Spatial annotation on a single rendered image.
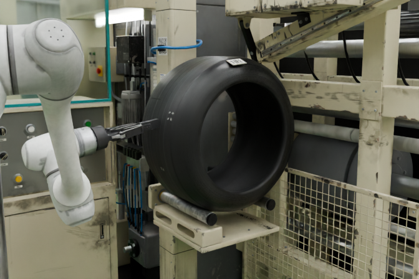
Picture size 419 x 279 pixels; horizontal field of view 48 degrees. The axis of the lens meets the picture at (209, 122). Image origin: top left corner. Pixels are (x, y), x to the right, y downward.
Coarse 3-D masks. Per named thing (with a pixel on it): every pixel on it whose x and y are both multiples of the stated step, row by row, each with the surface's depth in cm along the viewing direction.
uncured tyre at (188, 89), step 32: (192, 64) 168; (224, 64) 161; (256, 64) 169; (160, 96) 165; (192, 96) 154; (256, 96) 197; (160, 128) 159; (192, 128) 153; (256, 128) 202; (288, 128) 178; (160, 160) 161; (192, 160) 155; (224, 160) 200; (256, 160) 198; (288, 160) 181; (192, 192) 160; (224, 192) 164; (256, 192) 173
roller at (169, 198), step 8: (168, 192) 188; (168, 200) 184; (176, 200) 180; (184, 200) 178; (176, 208) 180; (184, 208) 174; (192, 208) 171; (200, 208) 169; (192, 216) 171; (200, 216) 166; (208, 216) 162; (216, 216) 165; (208, 224) 163
